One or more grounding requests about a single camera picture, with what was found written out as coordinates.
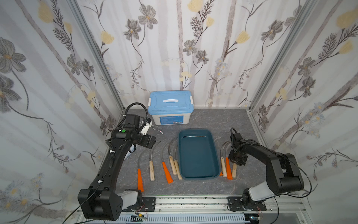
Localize wooden handle sickle group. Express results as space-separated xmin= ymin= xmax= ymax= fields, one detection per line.
xmin=220 ymin=141 xmax=230 ymax=177

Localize orange handle sickle group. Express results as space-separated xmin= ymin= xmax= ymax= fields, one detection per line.
xmin=224 ymin=142 xmax=233 ymax=180

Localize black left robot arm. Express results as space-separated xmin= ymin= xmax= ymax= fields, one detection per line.
xmin=77 ymin=128 xmax=156 ymax=221

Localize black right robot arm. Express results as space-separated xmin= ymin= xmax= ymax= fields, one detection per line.
xmin=228 ymin=129 xmax=304 ymax=211

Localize teal plastic storage bin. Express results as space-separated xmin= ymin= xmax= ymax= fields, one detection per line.
xmin=178 ymin=128 xmax=221 ymax=181

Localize white storage box blue lid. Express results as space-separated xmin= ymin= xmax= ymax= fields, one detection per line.
xmin=148 ymin=91 xmax=194 ymax=126

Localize bagged blue face masks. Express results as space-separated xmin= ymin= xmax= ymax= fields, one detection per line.
xmin=125 ymin=145 xmax=136 ymax=160

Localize wooden handle sickle right side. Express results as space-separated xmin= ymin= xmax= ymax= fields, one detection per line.
xmin=232 ymin=163 xmax=237 ymax=179

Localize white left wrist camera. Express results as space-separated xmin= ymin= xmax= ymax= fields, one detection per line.
xmin=141 ymin=122 xmax=153 ymax=135

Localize orange handle sickle far left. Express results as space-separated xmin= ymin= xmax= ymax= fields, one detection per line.
xmin=137 ymin=150 xmax=146 ymax=192

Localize wooden handle sickle beside bin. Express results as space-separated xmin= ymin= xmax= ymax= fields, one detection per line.
xmin=173 ymin=146 xmax=183 ymax=180

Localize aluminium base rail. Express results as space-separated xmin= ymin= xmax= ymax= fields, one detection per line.
xmin=114 ymin=195 xmax=313 ymax=224

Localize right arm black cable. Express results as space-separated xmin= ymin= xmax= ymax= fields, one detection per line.
xmin=230 ymin=127 xmax=313 ymax=224

